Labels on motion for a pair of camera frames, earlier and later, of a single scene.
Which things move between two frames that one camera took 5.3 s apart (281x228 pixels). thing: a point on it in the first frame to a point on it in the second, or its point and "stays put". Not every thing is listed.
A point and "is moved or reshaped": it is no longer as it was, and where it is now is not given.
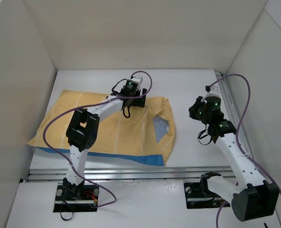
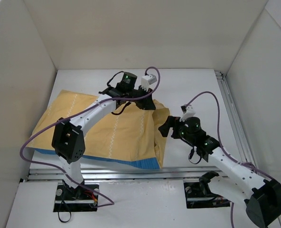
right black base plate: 198,195 stays put
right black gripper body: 194,109 to 175,128
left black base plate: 76,198 stays put
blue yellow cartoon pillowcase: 146,133 is moved or reshaped
